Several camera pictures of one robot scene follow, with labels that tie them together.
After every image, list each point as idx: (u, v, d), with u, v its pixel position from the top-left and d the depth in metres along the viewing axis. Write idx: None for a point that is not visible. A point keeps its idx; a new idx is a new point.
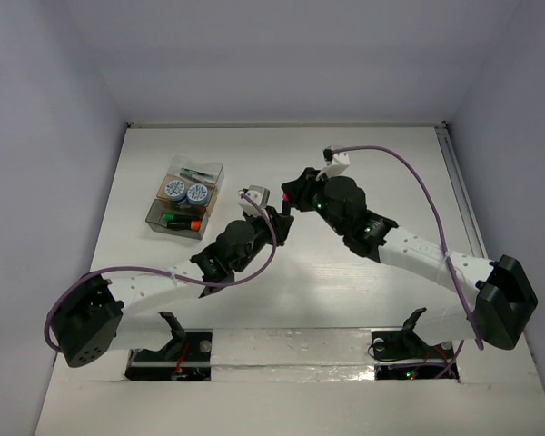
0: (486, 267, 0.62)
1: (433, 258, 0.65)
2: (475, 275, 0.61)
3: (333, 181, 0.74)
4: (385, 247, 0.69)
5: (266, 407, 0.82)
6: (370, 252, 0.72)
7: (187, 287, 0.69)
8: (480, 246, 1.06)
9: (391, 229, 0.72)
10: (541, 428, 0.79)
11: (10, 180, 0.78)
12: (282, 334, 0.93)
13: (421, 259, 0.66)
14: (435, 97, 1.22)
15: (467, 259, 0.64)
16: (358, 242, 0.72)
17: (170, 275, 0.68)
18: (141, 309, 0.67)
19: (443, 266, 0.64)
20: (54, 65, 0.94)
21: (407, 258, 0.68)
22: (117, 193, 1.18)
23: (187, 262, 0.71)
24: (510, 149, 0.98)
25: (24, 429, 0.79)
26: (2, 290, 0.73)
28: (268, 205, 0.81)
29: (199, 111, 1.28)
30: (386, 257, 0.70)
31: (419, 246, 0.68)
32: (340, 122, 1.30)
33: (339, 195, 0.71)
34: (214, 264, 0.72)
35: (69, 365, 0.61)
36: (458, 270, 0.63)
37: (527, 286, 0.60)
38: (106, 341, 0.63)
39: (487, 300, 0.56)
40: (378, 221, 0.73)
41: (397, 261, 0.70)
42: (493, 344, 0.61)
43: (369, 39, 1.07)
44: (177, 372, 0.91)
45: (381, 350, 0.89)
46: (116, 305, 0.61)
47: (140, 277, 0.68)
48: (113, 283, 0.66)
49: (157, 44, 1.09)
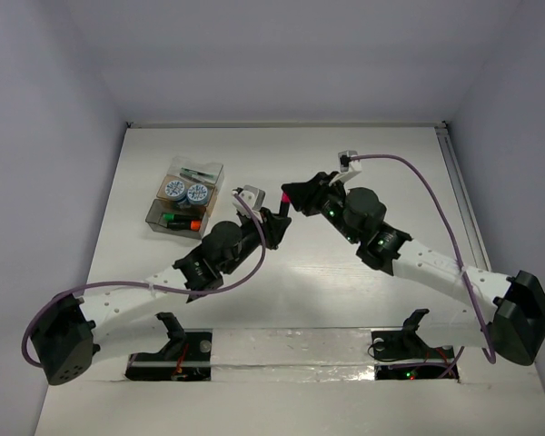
0: (503, 282, 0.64)
1: (450, 272, 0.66)
2: (492, 291, 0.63)
3: (354, 192, 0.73)
4: (399, 260, 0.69)
5: (268, 407, 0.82)
6: (383, 266, 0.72)
7: (171, 295, 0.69)
8: (479, 247, 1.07)
9: (404, 242, 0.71)
10: (541, 428, 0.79)
11: (10, 179, 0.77)
12: (282, 334, 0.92)
13: (434, 272, 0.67)
14: (434, 98, 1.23)
15: (483, 274, 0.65)
16: (371, 255, 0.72)
17: (148, 287, 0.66)
18: (120, 324, 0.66)
19: (459, 282, 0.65)
20: (54, 64, 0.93)
21: (421, 271, 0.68)
22: (116, 193, 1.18)
23: (170, 269, 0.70)
24: (510, 151, 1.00)
25: (24, 430, 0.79)
26: (3, 290, 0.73)
28: (262, 207, 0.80)
29: (199, 111, 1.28)
30: (400, 271, 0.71)
31: (434, 260, 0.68)
32: (340, 123, 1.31)
33: (361, 209, 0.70)
34: (199, 269, 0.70)
35: (52, 382, 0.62)
36: (474, 285, 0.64)
37: (542, 302, 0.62)
38: (87, 357, 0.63)
39: (506, 317, 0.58)
40: (391, 232, 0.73)
41: (411, 274, 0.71)
42: (506, 357, 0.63)
43: (369, 40, 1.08)
44: (177, 372, 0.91)
45: (381, 350, 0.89)
46: (89, 325, 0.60)
47: (115, 292, 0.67)
48: (85, 302, 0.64)
49: (158, 44, 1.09)
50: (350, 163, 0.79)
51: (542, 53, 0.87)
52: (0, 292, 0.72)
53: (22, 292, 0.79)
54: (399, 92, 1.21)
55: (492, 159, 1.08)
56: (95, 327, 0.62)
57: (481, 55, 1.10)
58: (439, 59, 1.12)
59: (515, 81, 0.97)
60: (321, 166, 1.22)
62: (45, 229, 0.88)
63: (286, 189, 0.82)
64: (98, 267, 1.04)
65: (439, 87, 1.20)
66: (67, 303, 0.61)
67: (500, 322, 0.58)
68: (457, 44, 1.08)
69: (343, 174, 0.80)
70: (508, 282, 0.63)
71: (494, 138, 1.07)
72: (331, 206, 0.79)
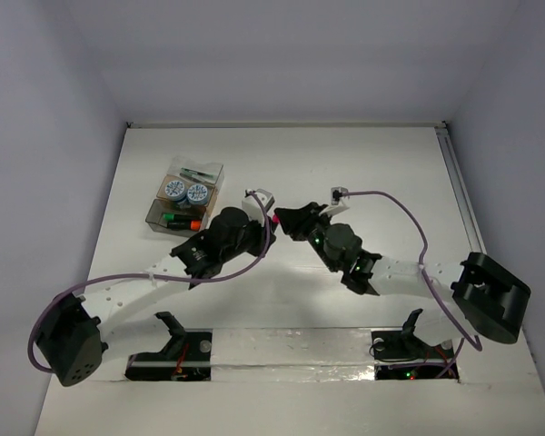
0: (458, 268, 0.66)
1: (412, 274, 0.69)
2: (450, 278, 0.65)
3: (332, 226, 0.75)
4: (372, 278, 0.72)
5: (267, 407, 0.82)
6: (367, 290, 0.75)
7: (172, 283, 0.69)
8: (480, 247, 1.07)
9: (378, 262, 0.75)
10: (540, 428, 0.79)
11: (11, 179, 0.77)
12: (282, 333, 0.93)
13: (403, 278, 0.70)
14: (434, 97, 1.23)
15: (441, 266, 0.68)
16: (355, 282, 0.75)
17: (149, 277, 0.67)
18: (124, 317, 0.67)
19: (420, 278, 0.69)
20: (54, 64, 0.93)
21: (392, 282, 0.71)
22: (116, 193, 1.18)
23: (168, 257, 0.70)
24: (510, 150, 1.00)
25: (23, 429, 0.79)
26: (3, 290, 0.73)
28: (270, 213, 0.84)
29: (200, 111, 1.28)
30: (380, 288, 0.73)
31: (401, 267, 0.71)
32: (341, 123, 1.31)
33: (338, 243, 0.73)
34: (198, 258, 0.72)
35: (64, 383, 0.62)
36: (434, 279, 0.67)
37: (504, 275, 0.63)
38: (97, 355, 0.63)
39: (464, 298, 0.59)
40: (368, 257, 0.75)
41: (389, 289, 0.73)
42: (495, 341, 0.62)
43: (368, 41, 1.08)
44: (178, 372, 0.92)
45: (381, 350, 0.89)
46: (94, 322, 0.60)
47: (116, 286, 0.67)
48: (87, 300, 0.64)
49: (158, 44, 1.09)
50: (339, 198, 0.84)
51: (542, 53, 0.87)
52: (0, 292, 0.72)
53: (21, 291, 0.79)
54: (399, 92, 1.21)
55: (491, 159, 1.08)
56: (101, 323, 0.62)
57: (481, 55, 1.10)
58: (439, 58, 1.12)
59: (515, 81, 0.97)
60: (322, 165, 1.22)
62: (45, 228, 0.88)
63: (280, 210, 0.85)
64: (97, 266, 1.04)
65: (439, 86, 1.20)
66: (69, 303, 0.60)
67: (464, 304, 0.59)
68: (457, 43, 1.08)
69: (333, 207, 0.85)
70: (462, 265, 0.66)
71: (493, 138, 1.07)
72: (317, 233, 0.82)
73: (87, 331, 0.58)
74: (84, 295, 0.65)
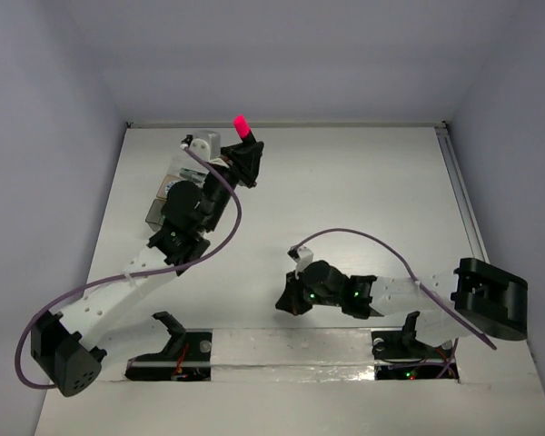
0: (452, 278, 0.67)
1: (411, 292, 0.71)
2: (447, 289, 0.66)
3: (307, 268, 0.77)
4: (373, 305, 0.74)
5: (267, 408, 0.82)
6: (371, 312, 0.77)
7: (151, 279, 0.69)
8: (480, 247, 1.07)
9: (373, 284, 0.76)
10: (540, 428, 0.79)
11: (10, 178, 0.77)
12: (282, 334, 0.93)
13: (402, 297, 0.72)
14: (435, 97, 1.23)
15: (436, 277, 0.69)
16: (356, 308, 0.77)
17: (125, 278, 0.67)
18: (108, 323, 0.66)
19: (420, 295, 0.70)
20: (53, 63, 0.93)
21: (394, 302, 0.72)
22: (116, 193, 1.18)
23: (143, 251, 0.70)
24: (510, 150, 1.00)
25: (24, 430, 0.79)
26: (3, 291, 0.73)
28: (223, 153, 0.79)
29: (200, 111, 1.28)
30: (383, 311, 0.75)
31: (397, 287, 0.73)
32: (341, 123, 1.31)
33: (316, 281, 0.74)
34: (176, 241, 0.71)
35: (69, 393, 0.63)
36: (433, 292, 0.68)
37: (499, 272, 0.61)
38: (94, 362, 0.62)
39: (470, 308, 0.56)
40: (361, 282, 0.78)
41: (392, 310, 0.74)
42: (507, 340, 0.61)
43: (368, 40, 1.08)
44: (177, 372, 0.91)
45: (381, 350, 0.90)
46: (74, 338, 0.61)
47: (94, 294, 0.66)
48: (65, 315, 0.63)
49: (158, 45, 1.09)
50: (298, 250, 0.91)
51: (542, 52, 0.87)
52: (0, 292, 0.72)
53: (21, 292, 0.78)
54: (399, 92, 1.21)
55: (491, 159, 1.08)
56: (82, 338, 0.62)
57: (481, 55, 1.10)
58: (439, 59, 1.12)
59: (516, 81, 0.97)
60: (322, 165, 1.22)
62: (45, 228, 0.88)
63: (226, 150, 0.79)
64: (97, 267, 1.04)
65: (439, 87, 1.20)
66: (46, 322, 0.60)
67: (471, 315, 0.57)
68: (457, 44, 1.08)
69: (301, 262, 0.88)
70: (455, 274, 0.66)
71: (493, 139, 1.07)
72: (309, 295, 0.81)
73: (68, 347, 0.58)
74: (64, 310, 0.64)
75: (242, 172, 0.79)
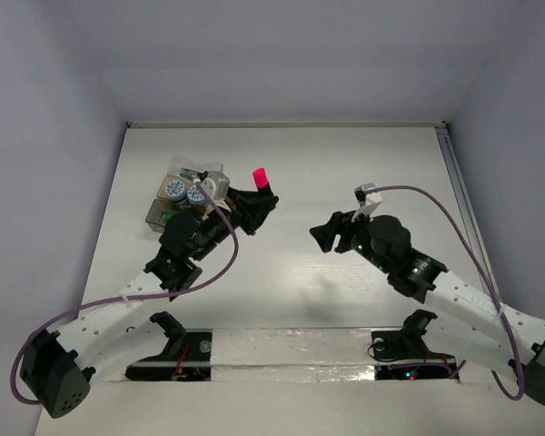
0: (541, 328, 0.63)
1: (486, 311, 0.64)
2: (530, 336, 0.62)
3: (375, 217, 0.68)
4: (434, 292, 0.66)
5: (267, 407, 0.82)
6: (416, 294, 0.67)
7: (147, 302, 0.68)
8: (480, 247, 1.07)
9: (440, 273, 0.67)
10: (540, 427, 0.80)
11: (10, 177, 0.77)
12: (282, 333, 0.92)
13: (470, 309, 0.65)
14: (435, 97, 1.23)
15: (521, 317, 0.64)
16: (403, 282, 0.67)
17: (123, 300, 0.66)
18: (104, 341, 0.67)
19: (498, 322, 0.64)
20: (53, 62, 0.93)
21: (456, 306, 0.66)
22: (117, 193, 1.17)
23: (142, 274, 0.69)
24: (510, 150, 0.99)
25: (24, 430, 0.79)
26: (3, 292, 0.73)
28: (231, 194, 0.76)
29: (200, 111, 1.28)
30: (432, 302, 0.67)
31: (470, 296, 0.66)
32: (341, 123, 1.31)
33: (382, 235, 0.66)
34: (171, 267, 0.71)
35: (55, 416, 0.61)
36: (512, 328, 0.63)
37: None
38: (84, 383, 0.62)
39: (542, 365, 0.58)
40: (424, 260, 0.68)
41: (443, 307, 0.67)
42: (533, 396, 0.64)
43: (368, 40, 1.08)
44: (177, 372, 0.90)
45: (381, 350, 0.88)
46: (71, 355, 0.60)
47: (91, 313, 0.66)
48: (62, 333, 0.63)
49: (158, 44, 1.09)
50: (369, 198, 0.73)
51: (542, 52, 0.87)
52: (0, 293, 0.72)
53: (21, 292, 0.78)
54: (399, 92, 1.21)
55: (491, 159, 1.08)
56: (78, 356, 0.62)
57: (481, 55, 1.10)
58: (439, 58, 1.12)
59: (515, 81, 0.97)
60: (322, 165, 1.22)
62: (45, 228, 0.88)
63: (233, 193, 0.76)
64: (97, 266, 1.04)
65: (439, 87, 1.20)
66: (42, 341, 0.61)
67: (534, 367, 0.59)
68: (457, 44, 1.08)
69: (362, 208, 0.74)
70: None
71: (493, 139, 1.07)
72: (357, 241, 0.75)
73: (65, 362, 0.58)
74: (60, 328, 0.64)
75: (245, 217, 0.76)
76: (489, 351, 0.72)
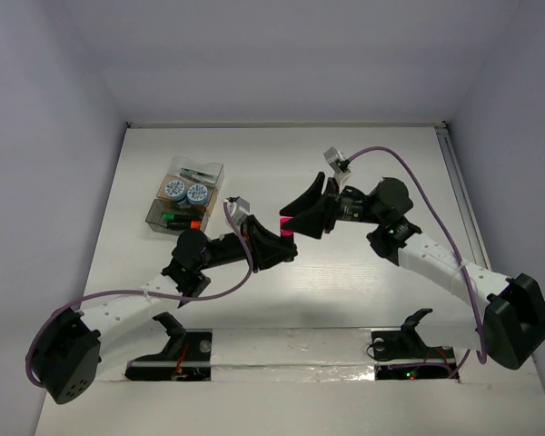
0: (502, 282, 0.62)
1: (450, 266, 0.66)
2: (490, 288, 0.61)
3: (388, 182, 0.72)
4: (404, 250, 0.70)
5: (268, 407, 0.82)
6: (390, 255, 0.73)
7: (163, 302, 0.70)
8: (480, 246, 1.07)
9: (415, 235, 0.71)
10: (540, 427, 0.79)
11: (10, 176, 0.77)
12: (282, 333, 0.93)
13: (438, 266, 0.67)
14: (435, 97, 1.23)
15: (483, 272, 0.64)
16: (380, 242, 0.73)
17: (143, 294, 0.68)
18: (121, 331, 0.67)
19: (458, 275, 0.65)
20: (54, 62, 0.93)
21: (423, 262, 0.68)
22: (116, 194, 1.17)
23: (159, 275, 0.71)
24: (510, 150, 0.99)
25: (24, 429, 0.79)
26: (2, 292, 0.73)
28: (250, 226, 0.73)
29: (199, 111, 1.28)
30: (405, 261, 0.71)
31: (438, 252, 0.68)
32: (341, 122, 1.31)
33: (388, 200, 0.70)
34: (185, 274, 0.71)
35: (57, 401, 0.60)
36: (472, 280, 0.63)
37: (540, 308, 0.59)
38: (92, 371, 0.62)
39: (496, 313, 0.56)
40: (403, 223, 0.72)
41: (415, 265, 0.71)
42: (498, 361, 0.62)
43: (368, 40, 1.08)
44: (177, 372, 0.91)
45: (381, 349, 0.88)
46: (94, 335, 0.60)
47: (113, 302, 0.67)
48: (85, 314, 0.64)
49: (158, 45, 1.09)
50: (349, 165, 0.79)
51: (542, 52, 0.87)
52: None
53: (22, 292, 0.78)
54: (399, 92, 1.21)
55: (491, 158, 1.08)
56: (100, 337, 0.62)
57: (481, 55, 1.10)
58: (439, 59, 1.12)
59: (515, 81, 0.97)
60: (322, 165, 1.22)
62: (44, 227, 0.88)
63: (252, 226, 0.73)
64: (97, 266, 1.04)
65: (439, 87, 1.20)
66: (66, 318, 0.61)
67: (488, 315, 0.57)
68: (457, 43, 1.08)
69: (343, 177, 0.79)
70: (507, 282, 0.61)
71: (493, 138, 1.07)
72: (353, 210, 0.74)
73: (89, 342, 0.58)
74: (83, 311, 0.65)
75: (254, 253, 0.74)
76: (468, 332, 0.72)
